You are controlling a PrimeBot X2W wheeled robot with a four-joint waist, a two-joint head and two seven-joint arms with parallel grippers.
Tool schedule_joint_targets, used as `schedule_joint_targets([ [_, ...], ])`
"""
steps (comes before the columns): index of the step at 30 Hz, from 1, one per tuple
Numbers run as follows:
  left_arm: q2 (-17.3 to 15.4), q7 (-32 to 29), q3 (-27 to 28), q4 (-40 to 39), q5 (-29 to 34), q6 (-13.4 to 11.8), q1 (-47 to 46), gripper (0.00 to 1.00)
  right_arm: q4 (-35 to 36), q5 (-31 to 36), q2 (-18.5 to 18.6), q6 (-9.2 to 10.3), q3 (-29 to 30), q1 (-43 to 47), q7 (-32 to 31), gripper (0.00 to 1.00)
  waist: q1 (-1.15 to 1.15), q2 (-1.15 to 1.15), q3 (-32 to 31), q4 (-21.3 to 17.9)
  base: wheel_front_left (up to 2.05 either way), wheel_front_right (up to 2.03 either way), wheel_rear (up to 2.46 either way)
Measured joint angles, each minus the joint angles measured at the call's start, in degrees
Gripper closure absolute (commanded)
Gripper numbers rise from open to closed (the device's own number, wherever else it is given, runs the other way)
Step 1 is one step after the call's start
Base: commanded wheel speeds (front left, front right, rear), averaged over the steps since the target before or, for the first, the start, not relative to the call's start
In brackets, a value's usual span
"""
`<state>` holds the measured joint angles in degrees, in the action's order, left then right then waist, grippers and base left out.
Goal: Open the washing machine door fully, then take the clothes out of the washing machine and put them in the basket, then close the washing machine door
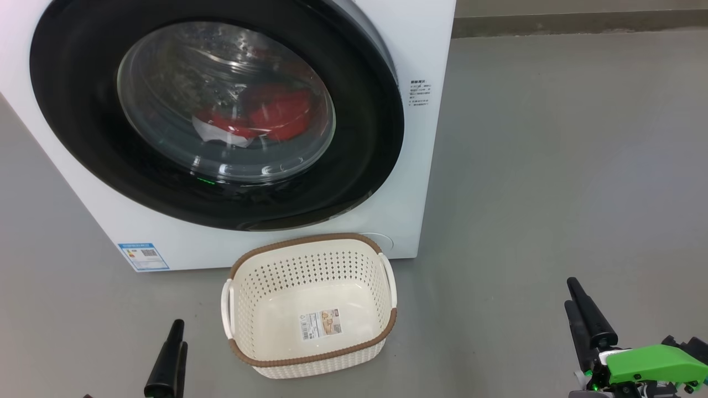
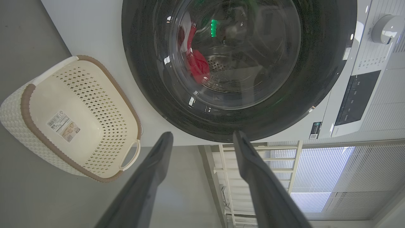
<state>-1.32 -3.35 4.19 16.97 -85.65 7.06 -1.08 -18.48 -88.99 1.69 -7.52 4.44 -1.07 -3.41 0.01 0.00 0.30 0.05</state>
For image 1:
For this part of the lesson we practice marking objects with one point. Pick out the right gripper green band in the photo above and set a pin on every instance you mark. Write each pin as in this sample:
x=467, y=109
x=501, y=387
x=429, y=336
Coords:
x=652, y=362

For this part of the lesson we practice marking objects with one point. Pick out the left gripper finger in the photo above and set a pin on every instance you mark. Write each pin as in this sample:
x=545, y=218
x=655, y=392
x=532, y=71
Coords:
x=163, y=370
x=181, y=376

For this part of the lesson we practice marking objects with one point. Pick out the black round washer door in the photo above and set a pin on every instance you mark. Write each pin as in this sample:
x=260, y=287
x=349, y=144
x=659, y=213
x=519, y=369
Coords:
x=83, y=121

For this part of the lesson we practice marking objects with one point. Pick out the red and white garment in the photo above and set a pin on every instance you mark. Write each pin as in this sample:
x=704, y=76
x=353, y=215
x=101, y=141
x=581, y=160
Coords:
x=276, y=113

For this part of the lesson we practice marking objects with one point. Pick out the cream perforated laundry basket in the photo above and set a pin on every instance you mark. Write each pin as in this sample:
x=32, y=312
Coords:
x=265, y=331

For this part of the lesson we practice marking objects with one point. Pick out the white printed instruction label sticker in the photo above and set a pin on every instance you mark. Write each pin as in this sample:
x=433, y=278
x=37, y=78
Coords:
x=321, y=324

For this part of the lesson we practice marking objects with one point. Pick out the white front-load washing machine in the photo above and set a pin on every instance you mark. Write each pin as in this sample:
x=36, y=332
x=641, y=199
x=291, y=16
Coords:
x=66, y=182

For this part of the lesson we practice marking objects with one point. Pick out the blue energy label sticker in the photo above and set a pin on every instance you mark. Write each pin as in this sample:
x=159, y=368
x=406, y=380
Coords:
x=142, y=257

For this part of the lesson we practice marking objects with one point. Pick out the round drain filter cover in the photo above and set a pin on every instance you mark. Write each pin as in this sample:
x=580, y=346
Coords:
x=384, y=243

